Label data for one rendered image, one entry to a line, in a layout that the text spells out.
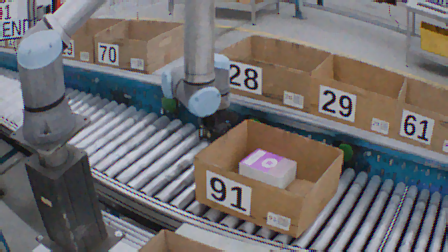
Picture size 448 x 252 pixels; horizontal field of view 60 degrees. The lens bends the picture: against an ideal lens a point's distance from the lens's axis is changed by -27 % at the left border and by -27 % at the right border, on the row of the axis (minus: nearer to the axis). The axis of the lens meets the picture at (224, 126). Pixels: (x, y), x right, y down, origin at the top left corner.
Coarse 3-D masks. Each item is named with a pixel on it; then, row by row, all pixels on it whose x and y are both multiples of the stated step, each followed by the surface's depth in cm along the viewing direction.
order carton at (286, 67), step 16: (240, 48) 214; (256, 48) 223; (272, 48) 219; (288, 48) 214; (304, 48) 210; (256, 64) 192; (272, 64) 188; (288, 64) 218; (304, 64) 214; (272, 80) 192; (288, 80) 188; (304, 80) 184; (256, 96) 199; (272, 96) 195; (304, 96) 187
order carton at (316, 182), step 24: (216, 144) 168; (240, 144) 180; (264, 144) 179; (288, 144) 173; (312, 144) 166; (216, 168) 154; (312, 168) 170; (336, 168) 157; (264, 192) 147; (288, 192) 141; (312, 192) 143; (336, 192) 166; (240, 216) 157; (264, 216) 151; (288, 216) 145; (312, 216) 151
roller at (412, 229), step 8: (424, 192) 160; (424, 200) 155; (416, 208) 152; (424, 208) 153; (416, 216) 147; (416, 224) 144; (408, 232) 141; (416, 232) 141; (408, 240) 136; (400, 248) 135; (408, 248) 133
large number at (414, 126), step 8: (408, 112) 162; (408, 120) 163; (416, 120) 161; (424, 120) 158; (432, 120) 156; (408, 128) 164; (416, 128) 162; (424, 128) 159; (432, 128) 157; (408, 136) 165; (416, 136) 163; (424, 136) 161
